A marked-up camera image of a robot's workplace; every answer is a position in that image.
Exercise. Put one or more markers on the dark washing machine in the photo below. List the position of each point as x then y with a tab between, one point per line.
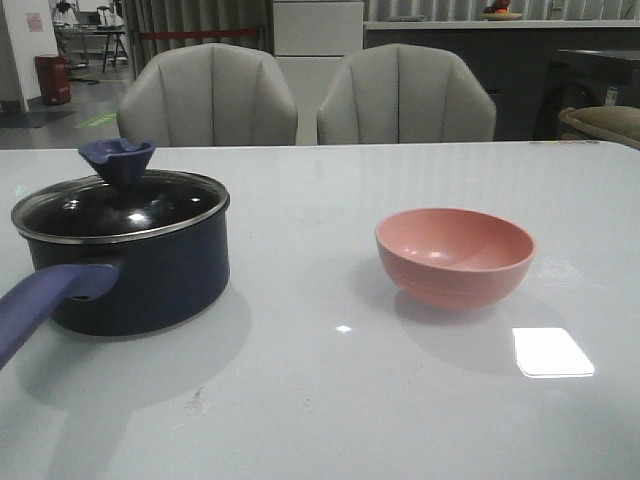
586	78

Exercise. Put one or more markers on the white refrigerator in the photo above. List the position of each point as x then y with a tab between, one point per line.
310	38

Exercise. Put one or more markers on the right grey upholstered chair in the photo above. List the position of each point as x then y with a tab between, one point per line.
400	93

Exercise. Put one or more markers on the pink bowl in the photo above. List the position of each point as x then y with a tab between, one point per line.
454	258

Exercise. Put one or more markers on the glass lid with blue knob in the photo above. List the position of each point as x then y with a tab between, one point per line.
124	200

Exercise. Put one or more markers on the dark kitchen counter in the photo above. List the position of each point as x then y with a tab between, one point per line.
509	58

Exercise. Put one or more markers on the red barrier belt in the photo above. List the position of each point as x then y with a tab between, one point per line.
205	34

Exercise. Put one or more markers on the background work table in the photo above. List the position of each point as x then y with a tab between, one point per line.
113	49

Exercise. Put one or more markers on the grey upholstered chair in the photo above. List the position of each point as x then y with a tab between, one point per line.
210	95
400	93

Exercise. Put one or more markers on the grey curtain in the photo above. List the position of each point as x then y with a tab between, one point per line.
195	15

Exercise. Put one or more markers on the red bin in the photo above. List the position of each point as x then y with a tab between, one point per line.
53	79

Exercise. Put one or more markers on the dark blue saucepan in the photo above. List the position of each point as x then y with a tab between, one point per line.
118	289

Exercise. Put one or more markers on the left grey upholstered chair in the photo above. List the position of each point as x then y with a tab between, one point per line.
210	95

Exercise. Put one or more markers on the fruit plate on counter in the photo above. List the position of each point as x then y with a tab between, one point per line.
499	10

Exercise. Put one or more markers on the beige cushion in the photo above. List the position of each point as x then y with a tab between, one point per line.
616	124

